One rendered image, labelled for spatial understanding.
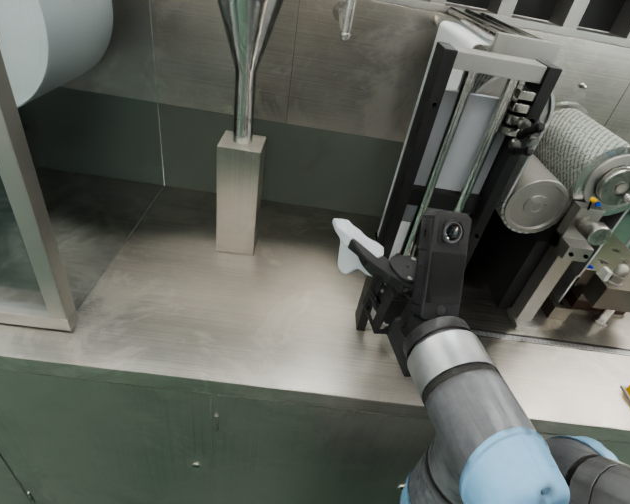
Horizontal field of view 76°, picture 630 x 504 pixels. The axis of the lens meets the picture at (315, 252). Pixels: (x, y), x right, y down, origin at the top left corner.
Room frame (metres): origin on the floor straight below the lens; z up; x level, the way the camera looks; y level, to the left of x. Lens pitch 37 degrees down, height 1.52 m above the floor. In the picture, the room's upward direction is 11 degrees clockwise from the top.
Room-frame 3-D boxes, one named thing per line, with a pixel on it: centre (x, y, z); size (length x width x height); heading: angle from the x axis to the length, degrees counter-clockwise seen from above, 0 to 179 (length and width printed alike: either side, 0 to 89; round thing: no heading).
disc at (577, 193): (0.76, -0.53, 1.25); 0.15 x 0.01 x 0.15; 95
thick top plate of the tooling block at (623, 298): (0.93, -0.70, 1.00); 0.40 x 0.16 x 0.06; 5
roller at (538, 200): (0.87, -0.40, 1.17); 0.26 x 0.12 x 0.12; 5
